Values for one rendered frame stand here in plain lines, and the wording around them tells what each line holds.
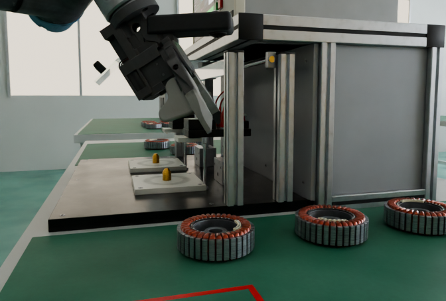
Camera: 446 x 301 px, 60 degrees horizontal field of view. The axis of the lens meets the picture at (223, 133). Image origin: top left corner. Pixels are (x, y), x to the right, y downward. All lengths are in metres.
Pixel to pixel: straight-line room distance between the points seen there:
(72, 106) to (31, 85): 0.57
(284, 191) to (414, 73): 0.36
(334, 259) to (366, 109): 0.35
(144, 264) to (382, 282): 0.30
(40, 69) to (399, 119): 5.16
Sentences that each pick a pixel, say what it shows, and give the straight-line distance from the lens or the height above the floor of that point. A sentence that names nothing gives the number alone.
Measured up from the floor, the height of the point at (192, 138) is 0.88.
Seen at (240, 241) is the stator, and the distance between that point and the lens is 0.54.
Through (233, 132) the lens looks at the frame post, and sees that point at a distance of 0.71.
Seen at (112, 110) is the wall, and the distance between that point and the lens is 5.59.
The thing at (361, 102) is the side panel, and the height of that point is 0.96.
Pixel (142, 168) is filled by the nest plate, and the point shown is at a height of 0.78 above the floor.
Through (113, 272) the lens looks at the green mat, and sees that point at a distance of 0.53.
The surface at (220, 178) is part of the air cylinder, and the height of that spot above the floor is 0.78.
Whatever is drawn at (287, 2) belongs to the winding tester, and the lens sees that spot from 0.86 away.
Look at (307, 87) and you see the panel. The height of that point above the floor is 0.99.
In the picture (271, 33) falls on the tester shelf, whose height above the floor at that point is 1.08.
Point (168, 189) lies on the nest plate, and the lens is 0.82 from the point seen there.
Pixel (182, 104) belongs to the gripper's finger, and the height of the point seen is 0.96.
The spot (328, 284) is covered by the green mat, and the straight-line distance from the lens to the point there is 0.50.
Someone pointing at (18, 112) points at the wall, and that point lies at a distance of 5.72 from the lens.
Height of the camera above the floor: 0.97
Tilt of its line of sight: 5 degrees down
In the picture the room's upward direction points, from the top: straight up
